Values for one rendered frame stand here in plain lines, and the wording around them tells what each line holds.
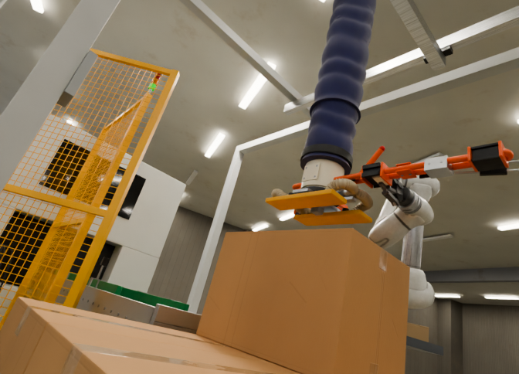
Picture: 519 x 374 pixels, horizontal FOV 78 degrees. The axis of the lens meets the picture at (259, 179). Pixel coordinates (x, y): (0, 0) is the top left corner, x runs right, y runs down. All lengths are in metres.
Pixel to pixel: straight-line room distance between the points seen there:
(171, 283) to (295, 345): 11.61
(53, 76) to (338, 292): 1.74
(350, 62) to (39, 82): 1.55
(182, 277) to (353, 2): 11.50
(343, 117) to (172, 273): 11.44
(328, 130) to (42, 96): 1.43
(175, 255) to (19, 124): 10.95
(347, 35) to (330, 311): 1.32
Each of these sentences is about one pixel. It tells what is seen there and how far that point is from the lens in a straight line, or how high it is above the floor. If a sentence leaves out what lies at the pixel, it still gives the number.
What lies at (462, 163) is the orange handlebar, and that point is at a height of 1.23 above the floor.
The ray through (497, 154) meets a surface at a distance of 1.13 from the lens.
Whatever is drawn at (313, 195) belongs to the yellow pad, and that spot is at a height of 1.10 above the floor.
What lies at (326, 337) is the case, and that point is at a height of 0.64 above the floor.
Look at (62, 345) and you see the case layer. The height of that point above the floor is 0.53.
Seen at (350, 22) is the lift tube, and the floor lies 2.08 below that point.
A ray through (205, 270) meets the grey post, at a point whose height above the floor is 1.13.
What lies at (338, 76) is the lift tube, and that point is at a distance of 1.60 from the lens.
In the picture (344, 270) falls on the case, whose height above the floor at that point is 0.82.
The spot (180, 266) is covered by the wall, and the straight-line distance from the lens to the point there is 12.59.
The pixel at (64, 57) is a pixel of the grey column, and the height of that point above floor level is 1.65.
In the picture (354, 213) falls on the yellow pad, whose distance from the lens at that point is 1.31.
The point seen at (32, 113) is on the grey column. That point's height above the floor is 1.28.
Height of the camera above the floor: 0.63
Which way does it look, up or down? 24 degrees up
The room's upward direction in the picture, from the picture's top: 15 degrees clockwise
